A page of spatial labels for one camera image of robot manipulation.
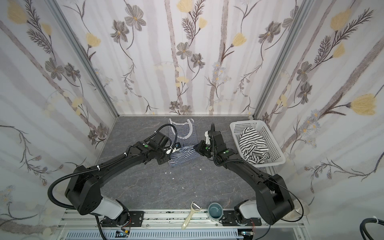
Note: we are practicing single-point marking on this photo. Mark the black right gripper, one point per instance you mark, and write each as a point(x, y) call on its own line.
point(202, 148)

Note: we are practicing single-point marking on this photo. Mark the blue white striped tank top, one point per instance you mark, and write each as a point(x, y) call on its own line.
point(187, 138)

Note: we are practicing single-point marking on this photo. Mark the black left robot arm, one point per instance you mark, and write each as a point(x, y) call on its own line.
point(84, 189)

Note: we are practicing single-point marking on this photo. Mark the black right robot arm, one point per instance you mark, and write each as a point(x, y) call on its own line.
point(273, 199)

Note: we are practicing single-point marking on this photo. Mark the black white striped tank top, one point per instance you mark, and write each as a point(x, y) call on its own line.
point(253, 146)

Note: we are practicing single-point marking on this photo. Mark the white plastic laundry basket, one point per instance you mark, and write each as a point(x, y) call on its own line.
point(275, 157)

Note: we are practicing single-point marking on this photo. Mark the teal ceramic mug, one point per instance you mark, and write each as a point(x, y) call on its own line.
point(215, 212)

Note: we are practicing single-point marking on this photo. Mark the cream vegetable peeler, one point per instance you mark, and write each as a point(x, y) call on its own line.
point(194, 209)

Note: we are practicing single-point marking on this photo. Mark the clear jar with metal lid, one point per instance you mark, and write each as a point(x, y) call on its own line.
point(301, 208)

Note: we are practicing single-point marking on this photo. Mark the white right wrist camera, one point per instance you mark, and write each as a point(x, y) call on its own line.
point(208, 138)

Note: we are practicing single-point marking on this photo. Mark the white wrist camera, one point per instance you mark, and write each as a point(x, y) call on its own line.
point(208, 138)
point(173, 149)

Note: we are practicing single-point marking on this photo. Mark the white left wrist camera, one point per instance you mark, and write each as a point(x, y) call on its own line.
point(173, 149)

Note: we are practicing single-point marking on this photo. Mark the aluminium mounting rail frame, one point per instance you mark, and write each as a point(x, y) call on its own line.
point(167, 225)

